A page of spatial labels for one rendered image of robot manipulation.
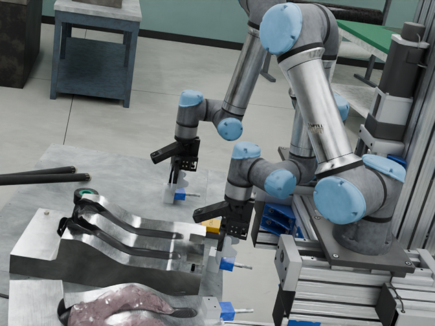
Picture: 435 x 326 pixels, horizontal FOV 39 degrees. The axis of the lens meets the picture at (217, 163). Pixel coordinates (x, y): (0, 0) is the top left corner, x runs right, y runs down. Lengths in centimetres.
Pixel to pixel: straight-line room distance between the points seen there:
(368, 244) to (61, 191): 105
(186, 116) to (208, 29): 623
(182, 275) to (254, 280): 168
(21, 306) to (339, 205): 74
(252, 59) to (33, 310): 94
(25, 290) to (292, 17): 86
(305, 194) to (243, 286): 126
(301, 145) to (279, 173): 12
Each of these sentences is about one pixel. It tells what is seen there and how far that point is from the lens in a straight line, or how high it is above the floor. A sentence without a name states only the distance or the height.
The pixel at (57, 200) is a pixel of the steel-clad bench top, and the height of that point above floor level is 80.
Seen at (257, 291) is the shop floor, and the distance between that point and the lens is 321.
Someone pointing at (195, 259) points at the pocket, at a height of 87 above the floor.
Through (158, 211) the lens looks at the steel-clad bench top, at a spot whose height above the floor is 80.
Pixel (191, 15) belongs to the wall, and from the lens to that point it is 813.
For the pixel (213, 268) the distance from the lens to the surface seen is 180.
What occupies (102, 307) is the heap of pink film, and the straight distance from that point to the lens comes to 146.
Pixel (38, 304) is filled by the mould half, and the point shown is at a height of 91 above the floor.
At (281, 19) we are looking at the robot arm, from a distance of 146.
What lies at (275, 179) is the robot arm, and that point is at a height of 116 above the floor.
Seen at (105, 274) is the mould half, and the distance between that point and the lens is 165.
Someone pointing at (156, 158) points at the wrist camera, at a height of 97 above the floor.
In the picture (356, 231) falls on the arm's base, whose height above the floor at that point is 109.
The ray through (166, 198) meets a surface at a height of 82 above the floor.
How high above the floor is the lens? 178
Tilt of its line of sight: 23 degrees down
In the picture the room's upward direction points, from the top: 11 degrees clockwise
